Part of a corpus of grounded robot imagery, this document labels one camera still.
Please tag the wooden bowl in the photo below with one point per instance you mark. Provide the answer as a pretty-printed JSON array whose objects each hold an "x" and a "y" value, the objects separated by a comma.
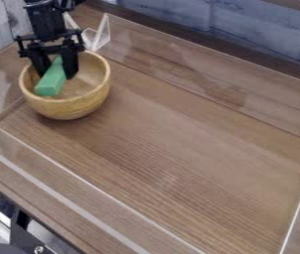
[{"x": 83, "y": 93}]

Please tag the clear acrylic front wall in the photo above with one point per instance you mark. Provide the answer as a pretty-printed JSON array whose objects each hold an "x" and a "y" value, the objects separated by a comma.
[{"x": 97, "y": 223}]

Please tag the clear acrylic corner bracket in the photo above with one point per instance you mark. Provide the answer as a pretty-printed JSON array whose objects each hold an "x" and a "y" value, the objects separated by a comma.
[{"x": 97, "y": 38}]

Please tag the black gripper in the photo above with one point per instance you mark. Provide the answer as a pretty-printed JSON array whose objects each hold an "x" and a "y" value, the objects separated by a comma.
[{"x": 51, "y": 37}]

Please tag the black table leg bracket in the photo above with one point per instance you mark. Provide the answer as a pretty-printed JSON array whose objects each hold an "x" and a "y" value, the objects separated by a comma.
[{"x": 22, "y": 238}]

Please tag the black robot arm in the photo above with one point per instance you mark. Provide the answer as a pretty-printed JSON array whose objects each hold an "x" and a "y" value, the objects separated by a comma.
[{"x": 46, "y": 2}]

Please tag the green stick block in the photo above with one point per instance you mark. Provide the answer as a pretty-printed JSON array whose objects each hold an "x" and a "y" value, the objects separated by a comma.
[{"x": 51, "y": 83}]

